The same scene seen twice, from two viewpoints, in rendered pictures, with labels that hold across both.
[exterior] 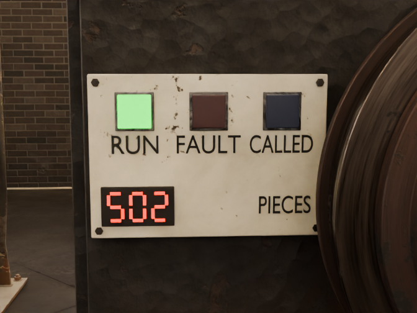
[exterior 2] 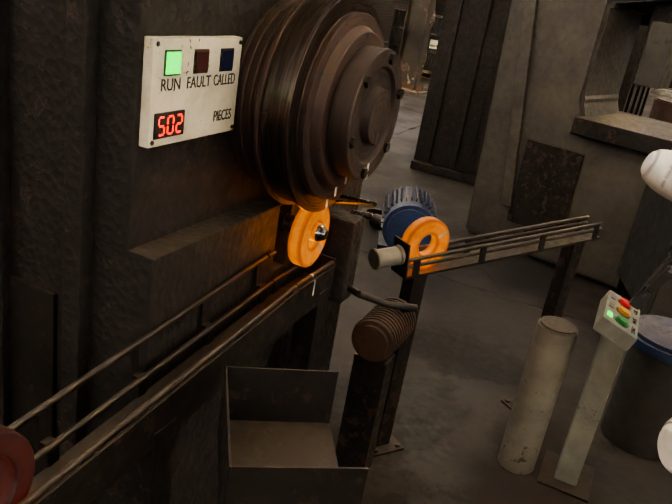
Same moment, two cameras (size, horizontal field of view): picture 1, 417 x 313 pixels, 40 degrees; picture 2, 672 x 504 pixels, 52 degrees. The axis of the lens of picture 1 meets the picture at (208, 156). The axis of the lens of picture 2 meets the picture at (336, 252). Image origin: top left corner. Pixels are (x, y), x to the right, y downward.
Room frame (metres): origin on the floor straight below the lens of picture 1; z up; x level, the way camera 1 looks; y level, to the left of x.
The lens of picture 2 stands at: (-0.16, 1.00, 1.37)
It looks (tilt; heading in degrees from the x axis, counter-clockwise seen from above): 21 degrees down; 295
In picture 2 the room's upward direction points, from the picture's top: 10 degrees clockwise
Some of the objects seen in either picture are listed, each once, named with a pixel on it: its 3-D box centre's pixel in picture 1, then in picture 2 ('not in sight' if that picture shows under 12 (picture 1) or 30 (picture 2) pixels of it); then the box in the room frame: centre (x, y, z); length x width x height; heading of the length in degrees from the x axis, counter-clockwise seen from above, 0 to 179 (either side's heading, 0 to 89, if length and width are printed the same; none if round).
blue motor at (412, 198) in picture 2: not in sight; (408, 218); (1.08, -2.57, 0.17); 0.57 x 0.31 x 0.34; 113
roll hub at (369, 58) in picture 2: not in sight; (368, 114); (0.44, -0.35, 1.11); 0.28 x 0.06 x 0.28; 93
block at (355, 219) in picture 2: not in sight; (336, 255); (0.57, -0.58, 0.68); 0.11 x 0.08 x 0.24; 3
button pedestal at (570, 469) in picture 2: not in sight; (593, 396); (-0.16, -1.06, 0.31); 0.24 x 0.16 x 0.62; 93
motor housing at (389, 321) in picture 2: not in sight; (372, 388); (0.42, -0.68, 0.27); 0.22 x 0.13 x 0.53; 93
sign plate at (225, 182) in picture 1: (208, 156); (194, 88); (0.63, 0.00, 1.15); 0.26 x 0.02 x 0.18; 93
